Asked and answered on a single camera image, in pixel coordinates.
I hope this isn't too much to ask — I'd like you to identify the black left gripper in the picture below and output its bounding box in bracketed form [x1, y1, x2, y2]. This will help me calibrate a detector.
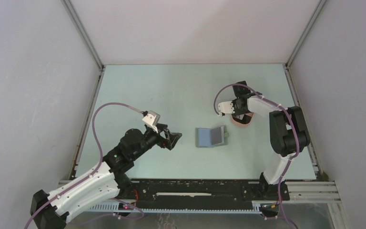
[131, 123, 181, 160]

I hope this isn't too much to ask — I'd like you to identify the green leather card holder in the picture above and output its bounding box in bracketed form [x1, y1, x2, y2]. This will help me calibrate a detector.
[195, 125, 229, 148]

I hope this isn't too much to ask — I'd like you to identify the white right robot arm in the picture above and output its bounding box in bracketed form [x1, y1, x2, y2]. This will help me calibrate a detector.
[232, 81, 311, 199]

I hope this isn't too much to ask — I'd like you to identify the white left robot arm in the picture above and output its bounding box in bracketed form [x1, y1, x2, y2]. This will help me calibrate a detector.
[30, 124, 182, 229]

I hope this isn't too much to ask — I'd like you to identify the pink oval plastic tray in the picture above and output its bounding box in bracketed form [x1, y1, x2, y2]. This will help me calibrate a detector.
[231, 112, 254, 127]

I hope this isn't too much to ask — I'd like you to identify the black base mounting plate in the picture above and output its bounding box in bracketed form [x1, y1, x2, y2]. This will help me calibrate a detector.
[119, 179, 290, 211]

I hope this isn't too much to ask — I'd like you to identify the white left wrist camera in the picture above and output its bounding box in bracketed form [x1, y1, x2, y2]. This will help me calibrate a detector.
[142, 110, 160, 134]

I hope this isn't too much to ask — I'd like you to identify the aluminium frame rail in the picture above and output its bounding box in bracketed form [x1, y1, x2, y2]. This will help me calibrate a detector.
[81, 180, 342, 214]

